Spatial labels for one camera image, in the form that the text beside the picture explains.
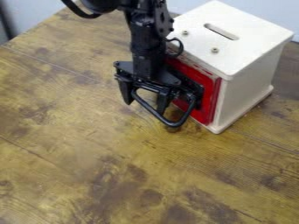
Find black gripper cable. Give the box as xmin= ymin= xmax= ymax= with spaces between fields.
xmin=60 ymin=0 xmax=102 ymax=19

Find white wooden box cabinet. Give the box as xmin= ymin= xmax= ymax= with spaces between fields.
xmin=169 ymin=0 xmax=293 ymax=134

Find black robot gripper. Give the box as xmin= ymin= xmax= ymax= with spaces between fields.
xmin=113 ymin=43 xmax=181 ymax=115

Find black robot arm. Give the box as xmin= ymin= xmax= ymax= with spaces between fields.
xmin=80 ymin=0 xmax=183 ymax=116

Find black metal drawer handle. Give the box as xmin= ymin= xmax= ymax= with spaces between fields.
xmin=131 ymin=78 xmax=196 ymax=128

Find red wooden drawer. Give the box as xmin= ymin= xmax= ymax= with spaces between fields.
xmin=167 ymin=58 xmax=221 ymax=125

